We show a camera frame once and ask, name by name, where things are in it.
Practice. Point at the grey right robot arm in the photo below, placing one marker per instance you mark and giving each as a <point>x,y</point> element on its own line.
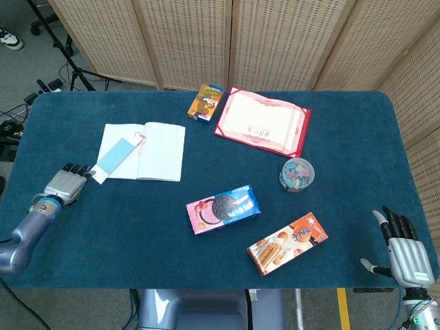
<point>423,313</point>

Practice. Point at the red open certificate folder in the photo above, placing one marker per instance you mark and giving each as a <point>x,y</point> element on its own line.
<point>261,120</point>

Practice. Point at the clear tub of binder clips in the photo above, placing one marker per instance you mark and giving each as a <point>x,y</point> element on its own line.
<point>296,175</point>

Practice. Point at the dark blue table cloth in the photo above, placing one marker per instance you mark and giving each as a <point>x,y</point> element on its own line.
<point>343,206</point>

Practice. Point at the orange egg roll snack box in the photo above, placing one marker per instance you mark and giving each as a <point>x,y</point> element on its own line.
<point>285,244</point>

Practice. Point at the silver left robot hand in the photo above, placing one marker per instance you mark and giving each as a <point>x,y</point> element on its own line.
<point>67,185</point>

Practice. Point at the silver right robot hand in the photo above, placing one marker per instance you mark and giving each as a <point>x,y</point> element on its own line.
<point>410,261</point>

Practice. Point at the black white sneaker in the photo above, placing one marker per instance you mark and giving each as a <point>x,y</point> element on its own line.
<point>10,39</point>

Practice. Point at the black tripod stand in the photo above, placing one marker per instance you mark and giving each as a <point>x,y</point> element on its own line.
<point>76,74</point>

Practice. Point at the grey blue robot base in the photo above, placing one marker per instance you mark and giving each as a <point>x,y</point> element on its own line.
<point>206,309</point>

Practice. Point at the woven wooden folding screen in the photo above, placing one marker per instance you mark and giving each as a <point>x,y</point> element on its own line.
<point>192,41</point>

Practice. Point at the blue pink Oreo cookie box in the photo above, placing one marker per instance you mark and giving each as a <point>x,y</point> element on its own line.
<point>223,209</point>

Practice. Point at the open white notebook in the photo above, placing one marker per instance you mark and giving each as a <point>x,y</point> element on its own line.
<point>158,151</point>

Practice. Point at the small orange blue card box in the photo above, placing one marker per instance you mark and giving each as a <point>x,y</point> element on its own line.
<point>205,103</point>

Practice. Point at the black power strip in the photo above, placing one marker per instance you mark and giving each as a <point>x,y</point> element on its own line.
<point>31,98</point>

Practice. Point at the blue bookmark with pink tassel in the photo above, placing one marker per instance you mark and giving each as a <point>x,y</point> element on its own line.
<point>113,158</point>

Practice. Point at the black chair base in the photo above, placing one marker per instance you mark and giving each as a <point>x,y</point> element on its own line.
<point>43,24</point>

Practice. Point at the white table leg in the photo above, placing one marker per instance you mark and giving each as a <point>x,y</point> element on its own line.
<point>299,309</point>

